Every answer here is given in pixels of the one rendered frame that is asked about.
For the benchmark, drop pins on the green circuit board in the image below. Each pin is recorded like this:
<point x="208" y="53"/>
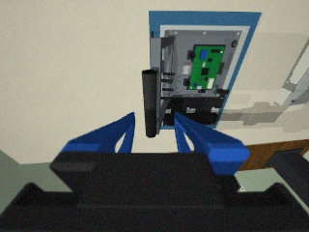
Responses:
<point x="205" y="66"/>

